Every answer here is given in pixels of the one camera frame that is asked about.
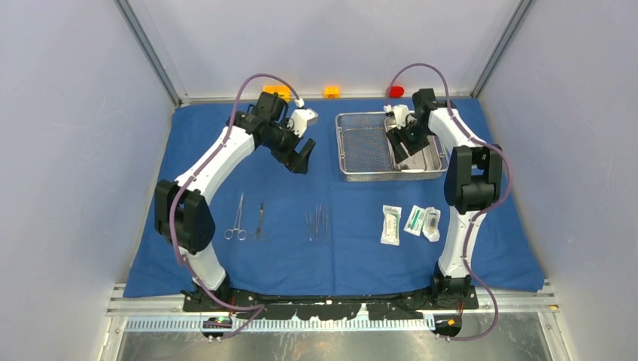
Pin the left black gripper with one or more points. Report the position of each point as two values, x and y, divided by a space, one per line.
300 165

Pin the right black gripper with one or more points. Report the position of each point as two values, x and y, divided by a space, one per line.
397 136

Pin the stainless steel tray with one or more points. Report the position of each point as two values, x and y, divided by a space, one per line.
430 159

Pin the metal mesh instrument basket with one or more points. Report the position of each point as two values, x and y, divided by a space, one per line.
363 151

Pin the thin steel tweezers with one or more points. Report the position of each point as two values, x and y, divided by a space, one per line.
317 222
325 223
309 225

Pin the clear syringe packet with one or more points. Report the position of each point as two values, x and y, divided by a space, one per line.
430 228

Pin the blue surgical drape cloth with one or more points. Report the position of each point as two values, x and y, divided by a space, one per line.
352 261

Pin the green white sterile packet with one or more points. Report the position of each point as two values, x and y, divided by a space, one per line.
415 221

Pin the steel surgical scissors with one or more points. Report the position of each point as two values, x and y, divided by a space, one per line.
259 234

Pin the steel surgical forceps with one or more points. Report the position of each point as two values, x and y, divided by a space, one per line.
236 231

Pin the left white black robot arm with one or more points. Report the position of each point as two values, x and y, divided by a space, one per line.
182 212

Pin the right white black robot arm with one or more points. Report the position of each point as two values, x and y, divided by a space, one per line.
472 184

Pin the red plastic object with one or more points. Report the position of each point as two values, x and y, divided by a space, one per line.
395 92

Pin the large yellow plastic block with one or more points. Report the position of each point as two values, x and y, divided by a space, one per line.
282 91

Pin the small yellow plastic block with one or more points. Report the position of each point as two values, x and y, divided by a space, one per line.
331 92

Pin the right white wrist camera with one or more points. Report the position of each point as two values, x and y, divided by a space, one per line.
396 117

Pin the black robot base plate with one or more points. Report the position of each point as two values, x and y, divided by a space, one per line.
396 306

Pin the aluminium frame rail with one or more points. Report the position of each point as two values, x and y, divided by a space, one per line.
508 301

